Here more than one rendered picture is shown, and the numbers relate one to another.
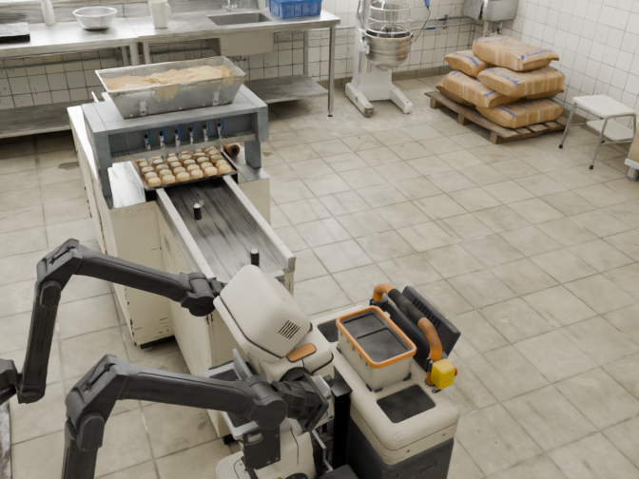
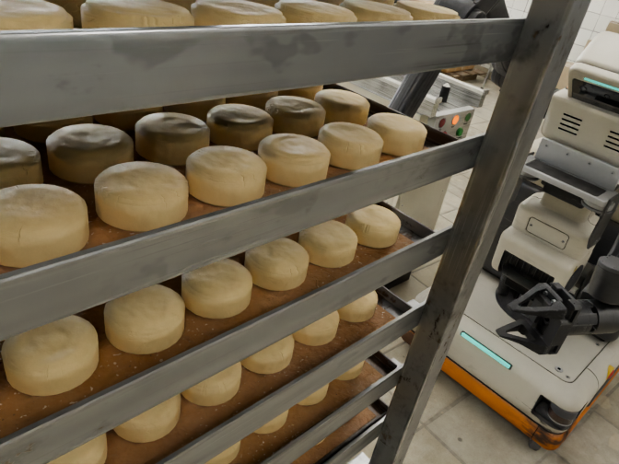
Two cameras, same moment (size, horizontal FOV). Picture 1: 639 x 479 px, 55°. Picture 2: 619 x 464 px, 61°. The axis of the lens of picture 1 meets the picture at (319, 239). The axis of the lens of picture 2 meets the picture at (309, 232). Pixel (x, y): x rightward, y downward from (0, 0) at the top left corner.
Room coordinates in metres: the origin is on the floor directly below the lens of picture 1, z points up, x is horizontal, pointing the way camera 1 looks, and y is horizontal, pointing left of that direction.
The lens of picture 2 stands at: (0.13, 1.26, 1.39)
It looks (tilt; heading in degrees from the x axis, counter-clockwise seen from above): 32 degrees down; 340
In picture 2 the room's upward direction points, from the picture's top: 10 degrees clockwise
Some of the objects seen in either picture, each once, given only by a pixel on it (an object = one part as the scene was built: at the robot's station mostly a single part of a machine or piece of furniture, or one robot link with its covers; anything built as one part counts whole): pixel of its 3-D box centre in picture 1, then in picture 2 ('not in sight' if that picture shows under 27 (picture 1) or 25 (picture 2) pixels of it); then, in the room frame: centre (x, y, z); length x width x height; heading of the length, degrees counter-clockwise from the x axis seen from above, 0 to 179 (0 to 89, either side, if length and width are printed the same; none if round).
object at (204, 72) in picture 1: (172, 83); not in sight; (2.49, 0.62, 1.28); 0.54 x 0.27 x 0.06; 117
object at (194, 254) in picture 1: (144, 165); (255, 28); (2.53, 0.81, 0.87); 2.01 x 0.03 x 0.07; 27
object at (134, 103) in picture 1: (172, 88); not in sight; (2.49, 0.63, 1.25); 0.56 x 0.29 x 0.14; 117
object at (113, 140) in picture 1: (179, 142); not in sight; (2.49, 0.63, 1.01); 0.72 x 0.33 x 0.34; 117
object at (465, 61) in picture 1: (487, 60); not in sight; (5.75, -1.53, 0.47); 0.72 x 0.42 x 0.17; 115
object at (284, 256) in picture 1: (205, 155); (304, 27); (2.66, 0.55, 0.87); 2.01 x 0.03 x 0.07; 27
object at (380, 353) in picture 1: (374, 347); not in sight; (1.35, -0.17, 0.87); 0.23 x 0.15 x 0.11; 29
